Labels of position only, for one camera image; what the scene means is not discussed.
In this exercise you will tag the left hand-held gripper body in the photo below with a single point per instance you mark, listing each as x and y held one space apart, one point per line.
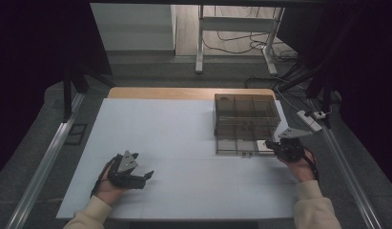
125 168

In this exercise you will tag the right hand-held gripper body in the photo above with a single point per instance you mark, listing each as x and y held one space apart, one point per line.
290 149

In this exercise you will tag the brown transparent drawer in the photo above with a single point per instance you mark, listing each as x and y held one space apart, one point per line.
235 141

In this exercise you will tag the brown transparent storage box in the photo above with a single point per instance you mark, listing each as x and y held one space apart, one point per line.
244 106

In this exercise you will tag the person's right hand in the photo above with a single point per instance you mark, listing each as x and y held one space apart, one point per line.
301 170

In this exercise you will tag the person's left hand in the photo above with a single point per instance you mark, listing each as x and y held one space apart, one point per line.
107 192

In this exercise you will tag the white power strip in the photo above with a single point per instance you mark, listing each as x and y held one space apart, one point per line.
309 121

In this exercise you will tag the white table cover sheet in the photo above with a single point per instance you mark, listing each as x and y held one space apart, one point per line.
171 133

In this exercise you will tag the white plug adapter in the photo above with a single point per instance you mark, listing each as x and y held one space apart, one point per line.
319 114

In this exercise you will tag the wooden table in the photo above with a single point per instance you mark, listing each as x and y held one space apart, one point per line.
171 93

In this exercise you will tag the black metal stand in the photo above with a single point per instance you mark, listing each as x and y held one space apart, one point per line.
324 79
68 95

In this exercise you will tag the white panel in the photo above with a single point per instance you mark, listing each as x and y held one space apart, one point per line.
133 28

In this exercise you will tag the aluminium rail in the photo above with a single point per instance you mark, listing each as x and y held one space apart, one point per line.
349 178
47 159

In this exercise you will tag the white desk frame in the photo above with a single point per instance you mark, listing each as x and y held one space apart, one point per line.
235 24

